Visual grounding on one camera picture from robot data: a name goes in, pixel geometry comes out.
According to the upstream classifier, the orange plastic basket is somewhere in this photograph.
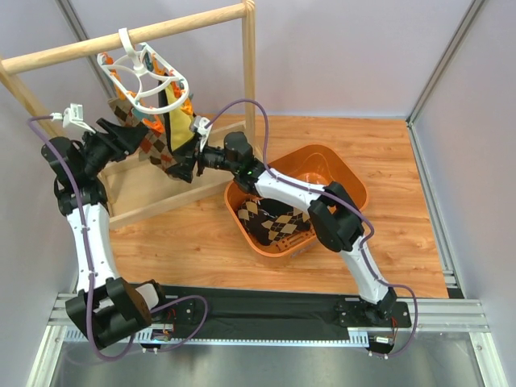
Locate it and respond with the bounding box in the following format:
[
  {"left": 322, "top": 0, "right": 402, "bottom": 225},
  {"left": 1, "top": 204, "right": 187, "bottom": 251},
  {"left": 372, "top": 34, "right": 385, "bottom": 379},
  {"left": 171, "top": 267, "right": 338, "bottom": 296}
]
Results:
[{"left": 224, "top": 144, "right": 368, "bottom": 262}]

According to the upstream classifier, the white round clip hanger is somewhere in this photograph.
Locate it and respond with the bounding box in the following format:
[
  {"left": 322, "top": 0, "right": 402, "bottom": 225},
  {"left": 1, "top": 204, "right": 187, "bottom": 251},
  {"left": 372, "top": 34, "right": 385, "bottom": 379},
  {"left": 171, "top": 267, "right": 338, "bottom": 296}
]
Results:
[{"left": 97, "top": 28, "right": 190, "bottom": 117}]

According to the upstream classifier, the aluminium slotted rail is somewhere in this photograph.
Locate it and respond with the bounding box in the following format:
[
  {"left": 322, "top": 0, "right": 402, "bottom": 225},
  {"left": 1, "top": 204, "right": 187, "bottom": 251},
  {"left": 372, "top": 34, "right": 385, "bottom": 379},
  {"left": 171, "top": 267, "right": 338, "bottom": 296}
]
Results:
[{"left": 48, "top": 293, "right": 491, "bottom": 348}]

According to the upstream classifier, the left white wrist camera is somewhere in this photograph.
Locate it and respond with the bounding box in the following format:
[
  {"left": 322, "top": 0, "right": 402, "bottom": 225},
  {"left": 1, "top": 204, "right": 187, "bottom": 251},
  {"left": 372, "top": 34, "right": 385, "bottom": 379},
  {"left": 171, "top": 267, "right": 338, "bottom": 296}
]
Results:
[{"left": 50, "top": 103, "right": 97, "bottom": 134}]

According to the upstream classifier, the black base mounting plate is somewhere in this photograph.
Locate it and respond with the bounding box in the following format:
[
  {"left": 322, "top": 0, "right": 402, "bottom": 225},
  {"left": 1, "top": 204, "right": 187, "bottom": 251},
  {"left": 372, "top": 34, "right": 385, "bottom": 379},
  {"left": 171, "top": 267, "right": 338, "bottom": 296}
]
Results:
[{"left": 162, "top": 285, "right": 399, "bottom": 331}]

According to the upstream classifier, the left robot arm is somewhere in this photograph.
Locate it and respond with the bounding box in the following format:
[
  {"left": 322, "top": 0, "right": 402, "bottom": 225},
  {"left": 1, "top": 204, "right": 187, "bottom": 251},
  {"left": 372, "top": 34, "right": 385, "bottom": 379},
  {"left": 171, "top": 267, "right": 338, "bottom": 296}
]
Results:
[{"left": 41, "top": 119, "right": 164, "bottom": 351}]

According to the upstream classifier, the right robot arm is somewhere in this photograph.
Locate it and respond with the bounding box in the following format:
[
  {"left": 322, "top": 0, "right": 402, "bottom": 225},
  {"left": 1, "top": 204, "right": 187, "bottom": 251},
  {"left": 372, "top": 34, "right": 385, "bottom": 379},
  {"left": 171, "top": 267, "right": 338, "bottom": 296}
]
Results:
[{"left": 166, "top": 131, "right": 397, "bottom": 323}]

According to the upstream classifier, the black sock yellow trim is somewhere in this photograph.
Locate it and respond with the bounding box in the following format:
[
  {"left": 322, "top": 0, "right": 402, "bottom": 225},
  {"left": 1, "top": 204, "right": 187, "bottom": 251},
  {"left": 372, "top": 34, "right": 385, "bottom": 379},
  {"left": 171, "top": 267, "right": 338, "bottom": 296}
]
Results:
[{"left": 158, "top": 81, "right": 196, "bottom": 154}]

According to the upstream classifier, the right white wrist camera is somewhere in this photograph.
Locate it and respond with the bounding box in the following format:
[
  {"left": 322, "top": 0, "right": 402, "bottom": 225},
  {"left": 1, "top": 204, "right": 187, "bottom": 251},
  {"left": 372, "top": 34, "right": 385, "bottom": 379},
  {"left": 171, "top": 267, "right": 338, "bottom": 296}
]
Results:
[{"left": 190, "top": 115, "right": 212, "bottom": 151}]

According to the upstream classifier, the wooden drying rack frame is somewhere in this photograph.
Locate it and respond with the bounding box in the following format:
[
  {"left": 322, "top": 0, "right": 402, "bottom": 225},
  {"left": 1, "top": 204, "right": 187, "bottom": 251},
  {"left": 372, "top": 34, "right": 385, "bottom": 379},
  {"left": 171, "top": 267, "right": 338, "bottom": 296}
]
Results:
[{"left": 1, "top": 1, "right": 256, "bottom": 229}]

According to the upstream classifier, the orange brown argyle sock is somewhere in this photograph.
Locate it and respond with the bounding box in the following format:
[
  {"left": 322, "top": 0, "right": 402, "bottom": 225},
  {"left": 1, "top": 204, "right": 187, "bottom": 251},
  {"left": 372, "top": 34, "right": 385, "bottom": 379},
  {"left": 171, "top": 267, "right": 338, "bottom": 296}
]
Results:
[{"left": 108, "top": 98, "right": 177, "bottom": 171}]

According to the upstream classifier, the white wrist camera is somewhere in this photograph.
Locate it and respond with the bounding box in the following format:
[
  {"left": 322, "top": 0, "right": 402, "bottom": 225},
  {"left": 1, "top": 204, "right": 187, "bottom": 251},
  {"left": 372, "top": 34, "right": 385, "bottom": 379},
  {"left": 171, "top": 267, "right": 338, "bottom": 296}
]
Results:
[
  {"left": 50, "top": 103, "right": 97, "bottom": 134},
  {"left": 190, "top": 115, "right": 212, "bottom": 151}
]

